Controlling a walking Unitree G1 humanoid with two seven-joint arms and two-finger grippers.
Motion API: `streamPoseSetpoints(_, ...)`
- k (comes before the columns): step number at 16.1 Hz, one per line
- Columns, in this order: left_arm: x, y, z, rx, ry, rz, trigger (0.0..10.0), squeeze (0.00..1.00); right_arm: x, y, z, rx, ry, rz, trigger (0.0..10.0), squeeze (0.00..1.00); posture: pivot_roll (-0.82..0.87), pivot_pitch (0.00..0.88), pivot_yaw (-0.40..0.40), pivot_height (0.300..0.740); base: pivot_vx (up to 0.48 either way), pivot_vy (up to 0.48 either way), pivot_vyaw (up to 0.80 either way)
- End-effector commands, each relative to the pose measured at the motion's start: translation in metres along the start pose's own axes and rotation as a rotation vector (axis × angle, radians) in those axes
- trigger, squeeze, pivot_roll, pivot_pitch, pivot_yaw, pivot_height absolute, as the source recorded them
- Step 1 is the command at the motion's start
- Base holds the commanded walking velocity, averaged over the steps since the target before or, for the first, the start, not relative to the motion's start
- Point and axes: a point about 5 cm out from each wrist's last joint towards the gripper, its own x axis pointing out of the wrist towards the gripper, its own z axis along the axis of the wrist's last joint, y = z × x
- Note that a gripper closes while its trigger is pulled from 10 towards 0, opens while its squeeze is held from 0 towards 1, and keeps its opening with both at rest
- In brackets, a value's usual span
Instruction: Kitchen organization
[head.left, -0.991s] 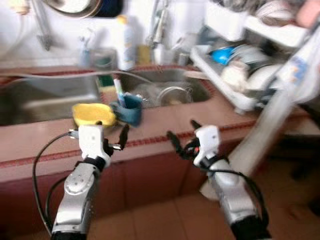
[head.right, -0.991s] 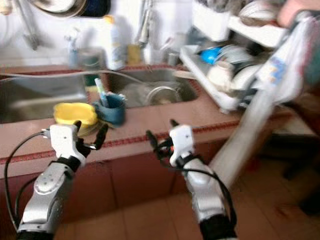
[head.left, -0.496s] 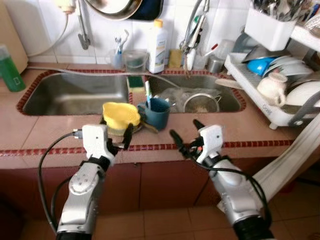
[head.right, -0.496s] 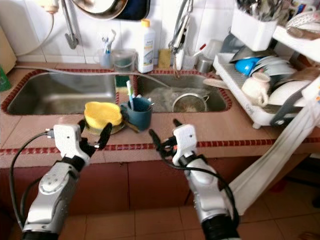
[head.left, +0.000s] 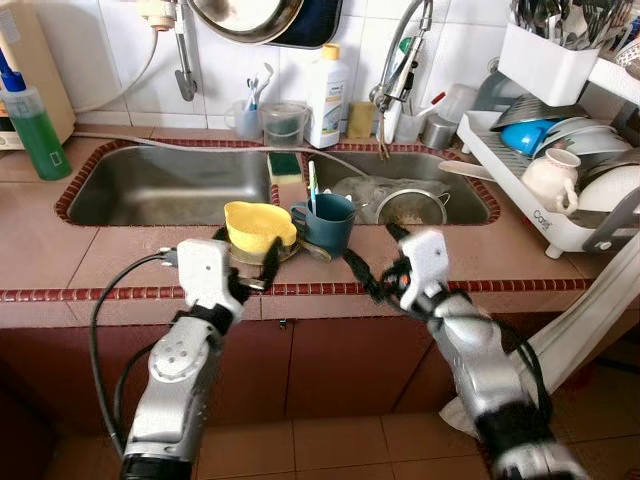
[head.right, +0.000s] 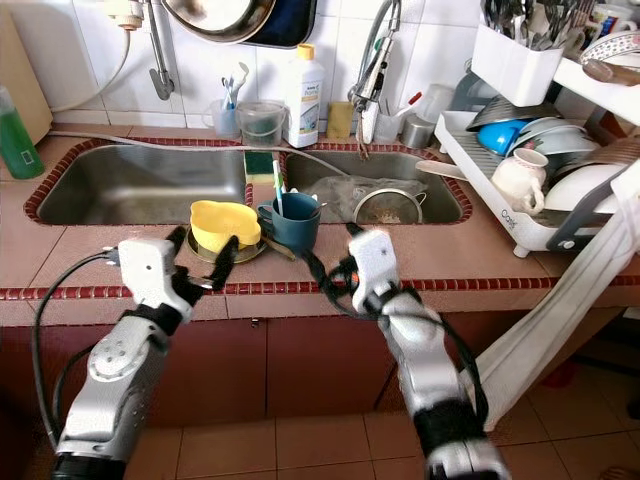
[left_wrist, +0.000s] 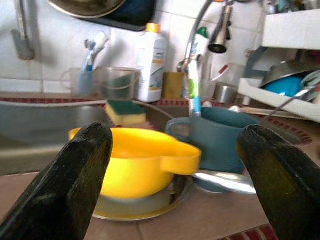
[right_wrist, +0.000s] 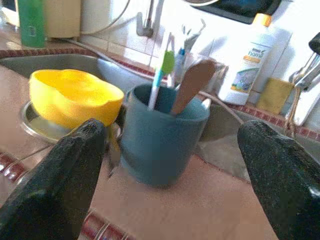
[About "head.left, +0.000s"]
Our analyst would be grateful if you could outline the dark teal mug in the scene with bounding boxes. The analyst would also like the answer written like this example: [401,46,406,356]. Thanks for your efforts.
[290,193,358,256]

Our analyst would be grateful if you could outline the blue bowl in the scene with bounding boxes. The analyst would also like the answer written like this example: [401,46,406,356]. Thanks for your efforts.
[500,118,561,158]

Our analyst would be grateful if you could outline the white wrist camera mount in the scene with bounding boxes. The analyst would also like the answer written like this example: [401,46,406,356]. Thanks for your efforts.
[398,230,451,311]
[175,238,246,316]

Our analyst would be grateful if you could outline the clear plastic pail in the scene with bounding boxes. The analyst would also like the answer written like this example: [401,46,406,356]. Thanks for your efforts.
[262,100,309,149]

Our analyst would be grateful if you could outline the clear plastic bag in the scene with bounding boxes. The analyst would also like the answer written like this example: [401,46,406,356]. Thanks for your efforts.
[330,175,441,211]

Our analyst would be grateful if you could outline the clear toothbrush cup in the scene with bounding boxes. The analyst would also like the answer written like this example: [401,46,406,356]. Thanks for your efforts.
[225,98,266,141]

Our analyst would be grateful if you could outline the chrome sink faucet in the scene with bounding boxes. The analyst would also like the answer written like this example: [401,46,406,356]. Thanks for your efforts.
[370,0,436,161]

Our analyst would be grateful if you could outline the green dish soap bottle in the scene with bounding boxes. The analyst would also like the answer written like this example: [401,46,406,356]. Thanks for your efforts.
[0,45,73,183]

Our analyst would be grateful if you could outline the white yellow-capped detergent bottle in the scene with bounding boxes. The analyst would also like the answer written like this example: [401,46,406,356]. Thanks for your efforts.
[305,43,351,151]

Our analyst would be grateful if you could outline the yellow plastic cup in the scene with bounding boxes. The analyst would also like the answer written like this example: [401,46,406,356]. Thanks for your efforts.
[222,200,299,256]

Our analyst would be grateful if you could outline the beige water ionizer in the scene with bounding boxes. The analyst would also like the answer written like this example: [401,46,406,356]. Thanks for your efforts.
[0,0,76,151]

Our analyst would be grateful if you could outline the hanging steel pan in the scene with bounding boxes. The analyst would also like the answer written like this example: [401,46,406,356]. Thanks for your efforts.
[188,0,306,46]

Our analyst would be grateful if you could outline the white plate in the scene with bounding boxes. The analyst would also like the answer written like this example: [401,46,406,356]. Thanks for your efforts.
[575,165,640,216]

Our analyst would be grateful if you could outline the steel mesh strainer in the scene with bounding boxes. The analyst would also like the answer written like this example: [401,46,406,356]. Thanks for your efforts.
[375,183,451,226]

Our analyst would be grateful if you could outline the steel spoon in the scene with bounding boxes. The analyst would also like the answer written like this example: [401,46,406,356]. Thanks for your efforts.
[298,244,337,264]

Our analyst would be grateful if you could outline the steel sink basin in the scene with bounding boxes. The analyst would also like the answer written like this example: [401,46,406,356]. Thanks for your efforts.
[308,150,496,226]
[65,145,276,229]

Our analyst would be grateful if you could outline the white cutlery holder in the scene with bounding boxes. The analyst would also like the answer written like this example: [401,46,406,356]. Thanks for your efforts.
[497,22,601,106]

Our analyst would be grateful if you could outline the round steel bowl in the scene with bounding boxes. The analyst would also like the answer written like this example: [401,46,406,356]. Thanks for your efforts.
[228,240,301,269]

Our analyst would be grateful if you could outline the white hanging towel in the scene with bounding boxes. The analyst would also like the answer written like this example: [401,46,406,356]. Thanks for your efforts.
[440,235,640,436]

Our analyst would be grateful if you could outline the white ceramic pitcher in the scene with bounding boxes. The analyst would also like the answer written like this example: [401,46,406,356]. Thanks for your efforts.
[522,148,583,216]

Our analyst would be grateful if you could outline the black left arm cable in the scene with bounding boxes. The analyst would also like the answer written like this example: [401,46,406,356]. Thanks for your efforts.
[88,252,179,433]

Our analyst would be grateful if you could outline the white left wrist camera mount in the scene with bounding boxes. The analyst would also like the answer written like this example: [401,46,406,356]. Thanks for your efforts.
[175,238,246,316]

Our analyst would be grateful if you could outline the small steel cup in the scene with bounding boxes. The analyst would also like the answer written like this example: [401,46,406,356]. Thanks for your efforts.
[420,112,461,151]

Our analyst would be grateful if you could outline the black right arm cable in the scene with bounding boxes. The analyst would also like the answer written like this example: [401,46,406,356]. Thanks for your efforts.
[445,295,549,401]

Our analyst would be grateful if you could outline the grey drain hose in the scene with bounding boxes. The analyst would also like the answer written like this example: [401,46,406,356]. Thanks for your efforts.
[70,130,373,179]

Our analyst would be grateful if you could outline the clear plastic container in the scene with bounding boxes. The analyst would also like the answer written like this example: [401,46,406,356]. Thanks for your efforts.
[440,82,481,126]

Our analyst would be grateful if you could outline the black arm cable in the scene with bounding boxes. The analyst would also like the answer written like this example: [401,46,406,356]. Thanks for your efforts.
[88,252,179,433]
[445,295,549,401]

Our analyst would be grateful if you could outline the upturned grey steel bowl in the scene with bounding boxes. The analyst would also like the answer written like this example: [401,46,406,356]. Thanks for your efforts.
[490,98,591,131]

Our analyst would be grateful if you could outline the wooden spatula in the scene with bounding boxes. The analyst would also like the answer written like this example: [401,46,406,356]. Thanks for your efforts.
[437,158,496,183]

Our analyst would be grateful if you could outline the green and yellow sponge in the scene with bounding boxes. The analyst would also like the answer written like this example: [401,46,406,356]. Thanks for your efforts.
[267,150,306,183]

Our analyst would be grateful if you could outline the white curved hose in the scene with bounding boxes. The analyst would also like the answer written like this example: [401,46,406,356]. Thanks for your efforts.
[70,25,161,116]

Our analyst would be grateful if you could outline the white dish rack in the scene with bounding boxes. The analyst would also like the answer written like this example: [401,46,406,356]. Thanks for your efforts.
[458,108,640,259]

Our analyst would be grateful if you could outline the brown base cabinet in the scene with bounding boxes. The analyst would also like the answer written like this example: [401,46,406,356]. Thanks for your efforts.
[0,295,561,451]

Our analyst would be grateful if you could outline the white plastic stick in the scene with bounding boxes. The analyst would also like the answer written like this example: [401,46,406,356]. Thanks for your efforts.
[307,160,319,216]

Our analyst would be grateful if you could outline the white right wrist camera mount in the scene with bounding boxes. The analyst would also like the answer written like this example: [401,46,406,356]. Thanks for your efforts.
[398,230,451,311]

